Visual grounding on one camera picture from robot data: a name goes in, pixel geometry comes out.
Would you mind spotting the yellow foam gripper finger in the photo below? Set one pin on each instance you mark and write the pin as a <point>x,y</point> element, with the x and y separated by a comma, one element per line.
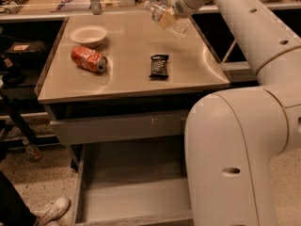
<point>167,18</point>

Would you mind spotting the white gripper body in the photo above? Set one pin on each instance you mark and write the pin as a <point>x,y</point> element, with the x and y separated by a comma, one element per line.
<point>182,3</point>

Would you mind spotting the clear plastic water bottle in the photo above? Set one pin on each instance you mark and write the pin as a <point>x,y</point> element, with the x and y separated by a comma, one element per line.
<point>179,30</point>

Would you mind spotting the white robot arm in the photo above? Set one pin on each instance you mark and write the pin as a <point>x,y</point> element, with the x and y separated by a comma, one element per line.
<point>232,135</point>

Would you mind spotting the grey drawer cabinet with counter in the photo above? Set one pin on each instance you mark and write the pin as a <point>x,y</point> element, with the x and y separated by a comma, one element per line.
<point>69,92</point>

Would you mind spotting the closed grey top drawer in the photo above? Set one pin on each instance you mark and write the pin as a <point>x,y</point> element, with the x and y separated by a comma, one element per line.
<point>120,127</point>

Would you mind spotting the open grey middle drawer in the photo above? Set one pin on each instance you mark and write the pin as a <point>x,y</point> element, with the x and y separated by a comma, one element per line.
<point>138,182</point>

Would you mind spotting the small bottle on floor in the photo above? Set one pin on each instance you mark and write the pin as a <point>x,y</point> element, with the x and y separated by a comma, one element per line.
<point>32,150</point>

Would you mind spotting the black snack bar wrapper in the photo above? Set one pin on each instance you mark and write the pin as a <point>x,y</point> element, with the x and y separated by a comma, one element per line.
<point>158,66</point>

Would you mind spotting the white paper bowl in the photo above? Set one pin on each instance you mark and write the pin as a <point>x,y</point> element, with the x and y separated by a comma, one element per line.
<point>89,35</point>

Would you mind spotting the crushed orange soda can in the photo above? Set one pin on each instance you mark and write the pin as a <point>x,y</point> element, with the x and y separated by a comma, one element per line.
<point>89,59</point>

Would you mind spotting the black bag with tag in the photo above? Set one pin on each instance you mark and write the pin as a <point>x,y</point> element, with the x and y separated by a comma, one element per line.
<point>29,54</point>

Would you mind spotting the black coiled device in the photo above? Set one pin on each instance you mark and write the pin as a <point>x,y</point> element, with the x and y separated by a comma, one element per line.
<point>14,6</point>

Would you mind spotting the black stand leg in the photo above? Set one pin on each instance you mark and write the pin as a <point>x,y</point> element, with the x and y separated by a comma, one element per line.
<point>17,118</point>

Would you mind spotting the white sneaker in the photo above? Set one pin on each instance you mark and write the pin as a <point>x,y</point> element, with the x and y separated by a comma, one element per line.
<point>50,213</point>

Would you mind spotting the dark trouser leg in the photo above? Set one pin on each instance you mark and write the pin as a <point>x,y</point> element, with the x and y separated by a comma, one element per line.
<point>13,211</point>

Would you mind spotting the white stick with black handle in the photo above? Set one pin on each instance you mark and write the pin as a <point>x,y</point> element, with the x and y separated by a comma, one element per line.
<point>226,57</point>

